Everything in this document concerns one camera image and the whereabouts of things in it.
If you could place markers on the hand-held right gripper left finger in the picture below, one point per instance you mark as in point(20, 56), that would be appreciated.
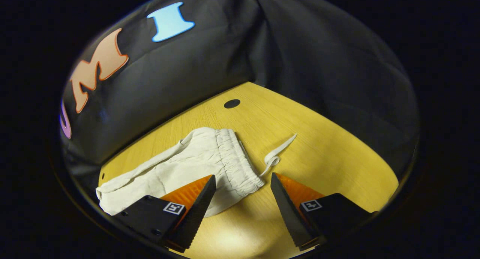
point(197, 214)

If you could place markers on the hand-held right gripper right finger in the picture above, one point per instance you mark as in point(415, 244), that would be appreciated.
point(288, 214)

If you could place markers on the black backdrop cloth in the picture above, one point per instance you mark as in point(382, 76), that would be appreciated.
point(300, 45)

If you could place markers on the cream white jeans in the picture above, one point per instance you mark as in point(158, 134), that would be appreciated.
point(187, 165)

